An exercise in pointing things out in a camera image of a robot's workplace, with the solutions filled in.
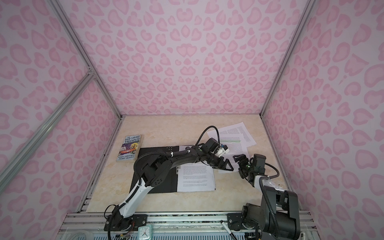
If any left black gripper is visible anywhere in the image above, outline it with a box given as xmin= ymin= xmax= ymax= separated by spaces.
xmin=205 ymin=154 xmax=234 ymax=172

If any white printed sheet back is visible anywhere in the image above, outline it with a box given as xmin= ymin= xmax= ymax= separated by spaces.
xmin=218 ymin=122 xmax=257 ymax=148

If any white printed sheet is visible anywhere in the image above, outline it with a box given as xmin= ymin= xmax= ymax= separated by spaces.
xmin=177 ymin=162 xmax=216 ymax=193
xmin=218 ymin=122 xmax=257 ymax=148

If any black file folder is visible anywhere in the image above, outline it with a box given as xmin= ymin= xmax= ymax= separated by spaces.
xmin=129 ymin=145 xmax=217 ymax=194

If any white sheet green header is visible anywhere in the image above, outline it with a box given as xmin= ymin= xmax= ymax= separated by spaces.
xmin=220 ymin=134 xmax=249 ymax=172

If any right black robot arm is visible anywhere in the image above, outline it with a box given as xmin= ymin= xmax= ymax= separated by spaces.
xmin=233 ymin=154 xmax=301 ymax=240

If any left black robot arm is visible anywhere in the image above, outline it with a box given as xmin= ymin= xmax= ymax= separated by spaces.
xmin=104 ymin=126 xmax=234 ymax=233

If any colourful paperback book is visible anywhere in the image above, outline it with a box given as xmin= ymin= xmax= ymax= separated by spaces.
xmin=117 ymin=135 xmax=142 ymax=162

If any small white desk clock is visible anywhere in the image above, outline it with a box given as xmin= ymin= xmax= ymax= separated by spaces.
xmin=138 ymin=225 xmax=153 ymax=240

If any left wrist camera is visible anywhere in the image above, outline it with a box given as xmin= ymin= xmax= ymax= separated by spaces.
xmin=203 ymin=138 xmax=230 ymax=157

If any black pen on rail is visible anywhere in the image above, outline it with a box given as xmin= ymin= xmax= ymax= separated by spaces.
xmin=221 ymin=221 xmax=237 ymax=240

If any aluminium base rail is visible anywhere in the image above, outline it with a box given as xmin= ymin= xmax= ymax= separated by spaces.
xmin=55 ymin=210 xmax=320 ymax=240

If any aluminium diagonal frame bar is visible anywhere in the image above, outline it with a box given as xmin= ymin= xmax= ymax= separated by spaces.
xmin=1 ymin=71 xmax=94 ymax=193

